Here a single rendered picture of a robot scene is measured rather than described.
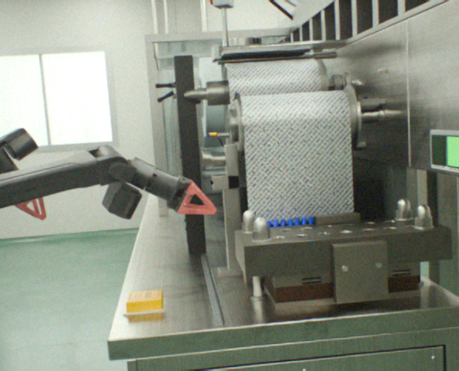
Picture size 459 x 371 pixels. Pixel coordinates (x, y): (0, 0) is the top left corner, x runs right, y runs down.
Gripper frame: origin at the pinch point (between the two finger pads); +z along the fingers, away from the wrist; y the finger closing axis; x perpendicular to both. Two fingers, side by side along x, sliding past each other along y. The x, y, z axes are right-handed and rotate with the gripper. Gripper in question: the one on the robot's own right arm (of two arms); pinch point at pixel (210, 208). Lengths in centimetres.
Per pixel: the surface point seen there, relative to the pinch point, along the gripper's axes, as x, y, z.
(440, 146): 30.6, 24.9, 28.5
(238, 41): 47, -71, -8
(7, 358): -147, -204, -38
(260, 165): 13.4, 0.4, 5.4
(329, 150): 23.0, 0.5, 17.6
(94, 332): -124, -231, 1
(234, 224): -1.7, -7.7, 7.7
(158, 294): -19.2, 10.0, -2.8
